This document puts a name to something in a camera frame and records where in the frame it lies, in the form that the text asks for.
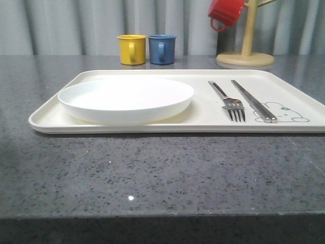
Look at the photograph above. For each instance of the white round plate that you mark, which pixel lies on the white round plate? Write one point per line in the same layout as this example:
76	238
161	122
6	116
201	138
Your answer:
126	101

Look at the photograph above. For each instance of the silver metal fork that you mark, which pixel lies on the silver metal fork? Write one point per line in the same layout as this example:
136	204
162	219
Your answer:
234	107

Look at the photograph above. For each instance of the silver metal chopstick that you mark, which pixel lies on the silver metal chopstick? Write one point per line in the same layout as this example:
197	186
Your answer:
264	108
250	101

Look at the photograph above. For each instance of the blue enamel mug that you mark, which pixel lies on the blue enamel mug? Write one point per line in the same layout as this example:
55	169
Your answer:
162	49

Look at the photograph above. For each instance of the yellow enamel mug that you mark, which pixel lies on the yellow enamel mug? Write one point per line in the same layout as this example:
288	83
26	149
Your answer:
132	49

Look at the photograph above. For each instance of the wooden mug tree stand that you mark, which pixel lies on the wooden mug tree stand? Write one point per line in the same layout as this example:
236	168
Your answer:
247	57

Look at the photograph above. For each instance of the red enamel mug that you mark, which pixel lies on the red enamel mug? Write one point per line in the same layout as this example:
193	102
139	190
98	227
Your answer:
225	11

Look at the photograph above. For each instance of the cream rabbit serving tray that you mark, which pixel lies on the cream rabbit serving tray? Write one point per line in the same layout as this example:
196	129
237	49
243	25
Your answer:
296	111

